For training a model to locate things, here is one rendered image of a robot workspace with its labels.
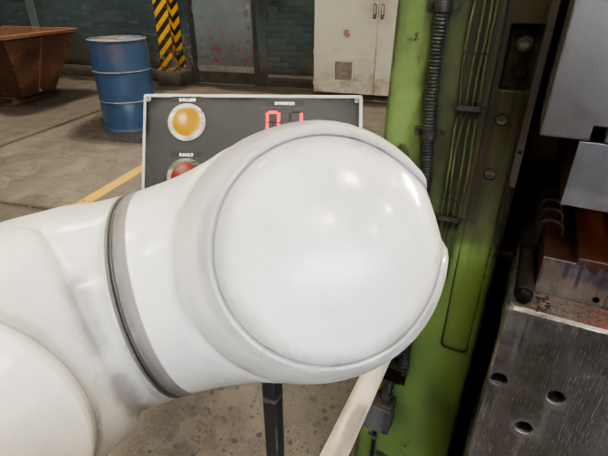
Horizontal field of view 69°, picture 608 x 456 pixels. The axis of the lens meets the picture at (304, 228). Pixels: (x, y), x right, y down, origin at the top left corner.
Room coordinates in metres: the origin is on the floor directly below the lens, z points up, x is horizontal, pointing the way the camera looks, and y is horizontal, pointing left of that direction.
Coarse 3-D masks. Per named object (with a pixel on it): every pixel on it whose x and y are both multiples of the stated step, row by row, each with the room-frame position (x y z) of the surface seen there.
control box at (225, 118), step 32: (160, 96) 0.70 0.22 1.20; (192, 96) 0.70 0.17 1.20; (224, 96) 0.70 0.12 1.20; (256, 96) 0.70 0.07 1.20; (288, 96) 0.69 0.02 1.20; (320, 96) 0.69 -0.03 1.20; (352, 96) 0.69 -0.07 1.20; (160, 128) 0.67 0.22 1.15; (224, 128) 0.67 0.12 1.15; (256, 128) 0.67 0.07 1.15; (160, 160) 0.65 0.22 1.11; (192, 160) 0.65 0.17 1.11
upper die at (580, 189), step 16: (560, 144) 0.83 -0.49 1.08; (576, 144) 0.59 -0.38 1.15; (592, 144) 0.57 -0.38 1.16; (560, 160) 0.74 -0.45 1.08; (576, 160) 0.58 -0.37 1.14; (592, 160) 0.57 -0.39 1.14; (560, 176) 0.67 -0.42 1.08; (576, 176) 0.58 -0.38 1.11; (592, 176) 0.57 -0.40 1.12; (560, 192) 0.61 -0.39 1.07; (576, 192) 0.57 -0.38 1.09; (592, 192) 0.57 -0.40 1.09; (592, 208) 0.56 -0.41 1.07
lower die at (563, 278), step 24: (552, 192) 0.82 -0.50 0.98; (552, 216) 0.72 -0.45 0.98; (576, 216) 0.70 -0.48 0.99; (600, 216) 0.70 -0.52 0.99; (552, 240) 0.63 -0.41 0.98; (576, 240) 0.62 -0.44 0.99; (600, 240) 0.61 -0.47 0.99; (552, 264) 0.57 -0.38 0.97; (576, 264) 0.56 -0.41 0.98; (600, 264) 0.55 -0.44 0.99; (552, 288) 0.57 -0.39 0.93; (576, 288) 0.56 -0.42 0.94; (600, 288) 0.54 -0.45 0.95
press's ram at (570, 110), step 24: (576, 0) 0.60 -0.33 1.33; (600, 0) 0.59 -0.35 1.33; (576, 24) 0.60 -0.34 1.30; (600, 24) 0.59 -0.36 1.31; (576, 48) 0.60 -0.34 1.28; (600, 48) 0.58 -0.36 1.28; (552, 72) 0.68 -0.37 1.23; (576, 72) 0.59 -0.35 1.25; (600, 72) 0.58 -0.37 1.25; (552, 96) 0.60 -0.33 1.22; (576, 96) 0.59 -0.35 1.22; (600, 96) 0.58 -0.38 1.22; (552, 120) 0.60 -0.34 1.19; (576, 120) 0.58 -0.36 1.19; (600, 120) 0.57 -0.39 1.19
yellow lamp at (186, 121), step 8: (176, 112) 0.68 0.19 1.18; (184, 112) 0.68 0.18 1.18; (192, 112) 0.68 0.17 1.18; (176, 120) 0.68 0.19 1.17; (184, 120) 0.67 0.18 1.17; (192, 120) 0.67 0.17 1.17; (200, 120) 0.68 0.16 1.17; (176, 128) 0.67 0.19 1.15; (184, 128) 0.67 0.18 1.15; (192, 128) 0.67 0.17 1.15
